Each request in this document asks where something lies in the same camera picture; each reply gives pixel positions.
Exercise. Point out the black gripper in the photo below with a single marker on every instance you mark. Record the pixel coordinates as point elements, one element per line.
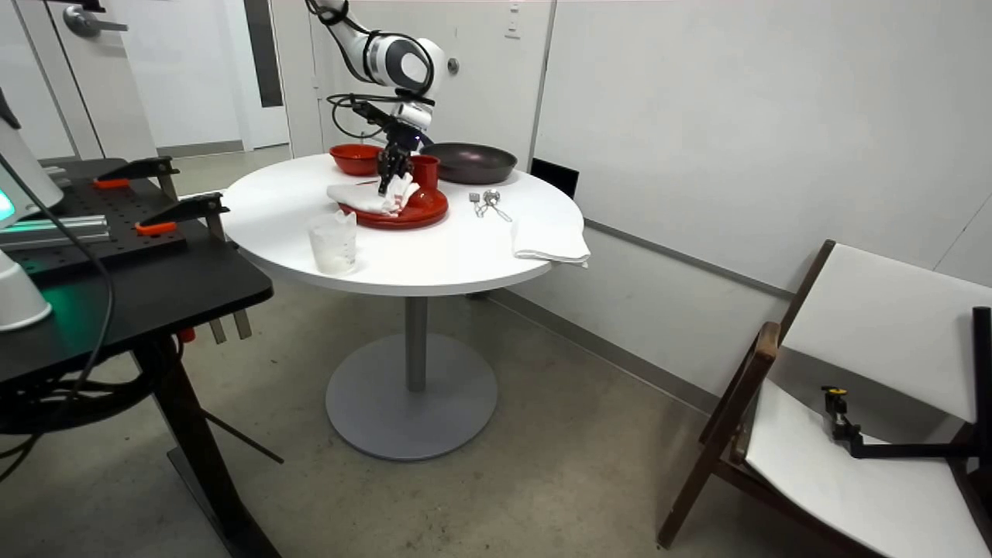
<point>400,140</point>

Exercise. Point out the red plate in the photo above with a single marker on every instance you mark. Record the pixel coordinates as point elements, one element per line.
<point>420,213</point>

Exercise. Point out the red bowl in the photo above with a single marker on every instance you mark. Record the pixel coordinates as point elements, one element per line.
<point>355,158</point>

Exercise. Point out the black frying pan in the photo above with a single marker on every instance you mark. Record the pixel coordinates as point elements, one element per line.
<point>476,162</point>

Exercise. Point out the metal fork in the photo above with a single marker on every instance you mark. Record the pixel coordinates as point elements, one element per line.
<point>478,201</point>

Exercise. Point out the translucent plastic cup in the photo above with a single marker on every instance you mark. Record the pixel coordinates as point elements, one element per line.
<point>333,242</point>

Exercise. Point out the metal spoon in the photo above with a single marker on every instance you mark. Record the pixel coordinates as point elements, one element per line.
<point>494,196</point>

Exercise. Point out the plain white folded napkin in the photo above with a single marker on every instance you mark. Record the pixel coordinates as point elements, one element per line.
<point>548,234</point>

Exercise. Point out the large black orange clamp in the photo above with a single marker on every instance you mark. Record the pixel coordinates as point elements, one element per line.
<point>183,210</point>

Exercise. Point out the small black orange clamp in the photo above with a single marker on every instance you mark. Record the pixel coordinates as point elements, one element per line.
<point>138,169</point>

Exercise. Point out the black desk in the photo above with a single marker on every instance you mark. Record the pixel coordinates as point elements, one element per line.
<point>155,288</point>

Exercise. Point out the grey angled panel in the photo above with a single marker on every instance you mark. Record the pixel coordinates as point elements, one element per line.
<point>18,172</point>

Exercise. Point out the white dome base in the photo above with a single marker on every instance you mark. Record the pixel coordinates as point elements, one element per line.
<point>16,294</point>

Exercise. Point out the wooden chair white cushions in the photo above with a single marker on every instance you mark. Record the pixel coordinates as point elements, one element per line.
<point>879,319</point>

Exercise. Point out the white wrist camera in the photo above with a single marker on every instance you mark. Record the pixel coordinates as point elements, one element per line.
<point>415,117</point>

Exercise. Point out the round metal wall knob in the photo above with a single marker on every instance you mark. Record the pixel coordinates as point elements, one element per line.
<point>455,65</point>

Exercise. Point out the black wall box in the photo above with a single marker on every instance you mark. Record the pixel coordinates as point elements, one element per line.
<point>557,174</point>

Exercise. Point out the round white pedestal table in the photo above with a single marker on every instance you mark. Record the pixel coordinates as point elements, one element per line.
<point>415,357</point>

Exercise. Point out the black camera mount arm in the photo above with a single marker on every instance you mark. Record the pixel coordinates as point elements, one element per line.
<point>909,451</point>

